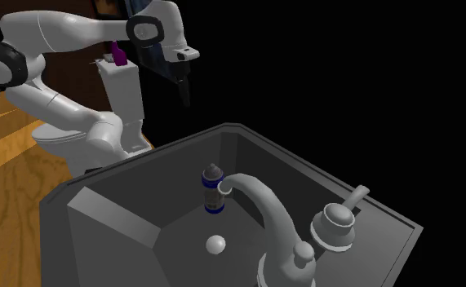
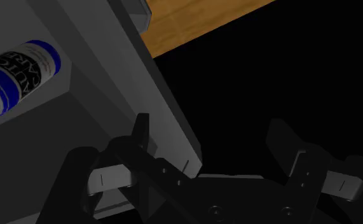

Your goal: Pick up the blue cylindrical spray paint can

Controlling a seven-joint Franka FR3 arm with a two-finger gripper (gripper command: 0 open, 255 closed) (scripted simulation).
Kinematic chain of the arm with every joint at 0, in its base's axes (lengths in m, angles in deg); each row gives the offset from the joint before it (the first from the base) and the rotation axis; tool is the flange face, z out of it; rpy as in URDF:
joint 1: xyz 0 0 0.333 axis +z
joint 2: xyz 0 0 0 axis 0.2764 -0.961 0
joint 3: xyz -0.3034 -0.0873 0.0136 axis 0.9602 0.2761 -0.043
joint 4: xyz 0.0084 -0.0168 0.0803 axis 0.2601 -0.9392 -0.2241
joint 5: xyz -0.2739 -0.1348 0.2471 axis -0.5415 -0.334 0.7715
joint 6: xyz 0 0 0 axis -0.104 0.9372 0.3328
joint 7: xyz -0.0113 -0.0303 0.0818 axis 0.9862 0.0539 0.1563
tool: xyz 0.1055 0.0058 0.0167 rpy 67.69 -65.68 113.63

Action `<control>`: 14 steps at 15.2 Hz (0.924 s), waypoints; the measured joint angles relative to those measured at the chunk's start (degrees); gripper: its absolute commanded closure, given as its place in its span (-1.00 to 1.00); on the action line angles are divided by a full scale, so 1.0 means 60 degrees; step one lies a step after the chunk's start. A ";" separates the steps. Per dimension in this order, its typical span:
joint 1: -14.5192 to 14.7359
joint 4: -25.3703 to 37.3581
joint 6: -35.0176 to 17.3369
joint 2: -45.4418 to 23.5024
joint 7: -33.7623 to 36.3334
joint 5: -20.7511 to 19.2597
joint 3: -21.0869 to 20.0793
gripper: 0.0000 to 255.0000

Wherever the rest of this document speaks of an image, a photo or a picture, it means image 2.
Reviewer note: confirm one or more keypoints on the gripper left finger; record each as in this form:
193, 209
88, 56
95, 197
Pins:
128, 173

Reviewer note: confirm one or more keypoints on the grey cabinet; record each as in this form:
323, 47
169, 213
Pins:
113, 93

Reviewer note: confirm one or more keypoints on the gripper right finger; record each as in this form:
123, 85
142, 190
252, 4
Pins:
311, 173

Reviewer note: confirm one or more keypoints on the blue and white labelled can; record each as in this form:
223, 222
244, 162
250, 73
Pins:
17, 77

